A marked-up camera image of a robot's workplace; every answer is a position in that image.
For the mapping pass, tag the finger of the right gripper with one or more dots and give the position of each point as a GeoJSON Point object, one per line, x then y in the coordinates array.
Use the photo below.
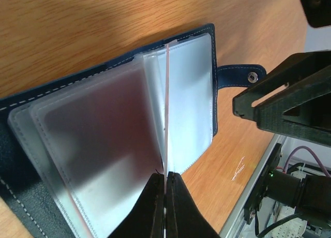
{"type": "Point", "coordinates": [301, 111]}
{"type": "Point", "coordinates": [293, 69]}

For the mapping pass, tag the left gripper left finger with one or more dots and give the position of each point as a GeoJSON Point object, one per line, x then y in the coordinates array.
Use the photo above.
{"type": "Point", "coordinates": [146, 219]}

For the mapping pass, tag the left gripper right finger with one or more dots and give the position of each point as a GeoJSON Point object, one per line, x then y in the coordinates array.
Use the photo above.
{"type": "Point", "coordinates": [183, 218]}

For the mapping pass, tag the navy blue card holder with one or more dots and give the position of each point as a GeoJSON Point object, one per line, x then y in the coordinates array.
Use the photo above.
{"type": "Point", "coordinates": [77, 152]}

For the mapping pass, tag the red card black stripe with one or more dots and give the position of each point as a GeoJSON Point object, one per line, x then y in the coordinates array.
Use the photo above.
{"type": "Point", "coordinates": [166, 109]}

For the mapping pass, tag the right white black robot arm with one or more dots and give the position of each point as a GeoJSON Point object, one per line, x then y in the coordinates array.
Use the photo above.
{"type": "Point", "coordinates": [309, 197]}

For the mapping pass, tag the aluminium rail frame front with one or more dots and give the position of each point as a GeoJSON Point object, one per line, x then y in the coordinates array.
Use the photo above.
{"type": "Point", "coordinates": [236, 217]}

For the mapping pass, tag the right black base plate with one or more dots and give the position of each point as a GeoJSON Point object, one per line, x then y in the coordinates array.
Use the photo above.
{"type": "Point", "coordinates": [257, 194]}

